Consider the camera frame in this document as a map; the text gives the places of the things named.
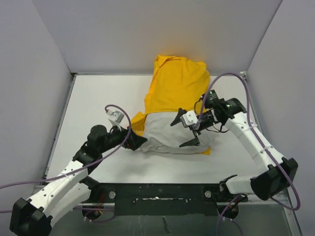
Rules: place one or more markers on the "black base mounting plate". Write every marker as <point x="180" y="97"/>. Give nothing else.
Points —
<point x="157" y="199"/>

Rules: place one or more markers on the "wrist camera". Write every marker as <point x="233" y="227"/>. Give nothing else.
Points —
<point x="189" y="119"/>
<point x="115" y="117"/>

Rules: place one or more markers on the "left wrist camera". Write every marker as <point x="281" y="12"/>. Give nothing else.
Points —
<point x="115" y="117"/>

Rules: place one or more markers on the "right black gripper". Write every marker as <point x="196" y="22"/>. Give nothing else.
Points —
<point x="193" y="141"/>

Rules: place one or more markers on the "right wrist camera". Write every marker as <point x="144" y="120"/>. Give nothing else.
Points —
<point x="189" y="119"/>

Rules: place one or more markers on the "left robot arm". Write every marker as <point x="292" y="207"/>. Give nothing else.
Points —
<point x="37" y="215"/>

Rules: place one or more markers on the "white pillow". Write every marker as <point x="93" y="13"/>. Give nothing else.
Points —
<point x="164" y="138"/>

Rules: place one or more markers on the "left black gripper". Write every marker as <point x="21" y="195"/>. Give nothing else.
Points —
<point x="134" y="141"/>

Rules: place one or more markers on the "yellow printed pillowcase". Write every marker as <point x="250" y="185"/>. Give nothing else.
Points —
<point x="177" y="82"/>

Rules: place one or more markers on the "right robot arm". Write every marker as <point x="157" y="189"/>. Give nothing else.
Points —
<point x="275" y="171"/>

